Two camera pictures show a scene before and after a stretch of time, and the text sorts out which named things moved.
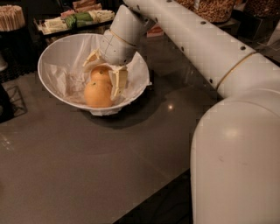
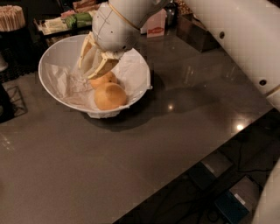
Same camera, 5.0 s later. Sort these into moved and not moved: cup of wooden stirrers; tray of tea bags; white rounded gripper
Moved: white rounded gripper
Not moved: tray of tea bags; cup of wooden stirrers
